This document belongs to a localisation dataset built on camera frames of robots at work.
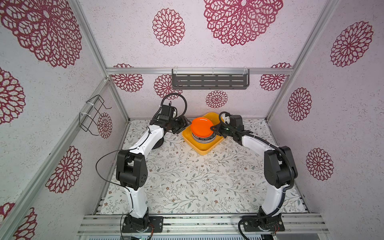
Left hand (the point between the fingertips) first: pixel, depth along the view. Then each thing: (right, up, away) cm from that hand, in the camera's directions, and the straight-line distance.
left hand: (188, 126), depth 89 cm
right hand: (+14, +1, +3) cm, 14 cm away
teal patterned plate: (+11, -9, +13) cm, 19 cm away
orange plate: (+7, 0, +3) cm, 8 cm away
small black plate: (-22, -12, +17) cm, 30 cm away
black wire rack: (-51, +3, -14) cm, 53 cm away
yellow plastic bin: (+10, -15, +12) cm, 21 cm away
